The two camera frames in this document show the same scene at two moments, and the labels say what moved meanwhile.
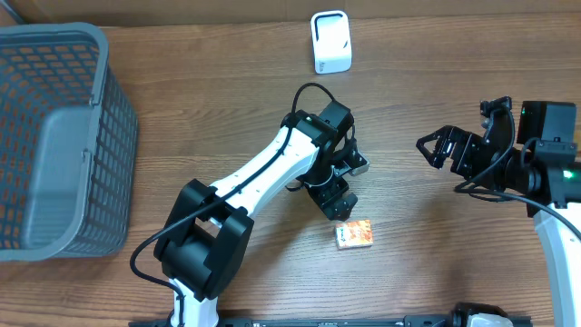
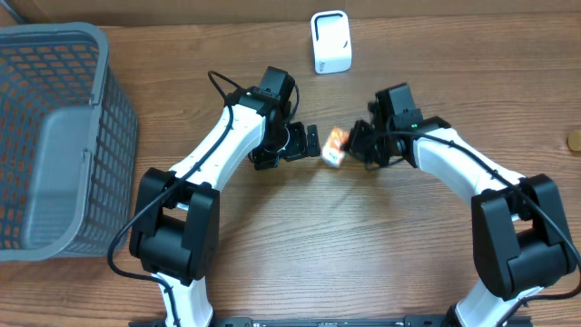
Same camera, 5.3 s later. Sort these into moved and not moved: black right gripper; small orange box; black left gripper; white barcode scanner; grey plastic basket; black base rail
Moved: black right gripper; small orange box; black left gripper
Not moved: white barcode scanner; grey plastic basket; black base rail
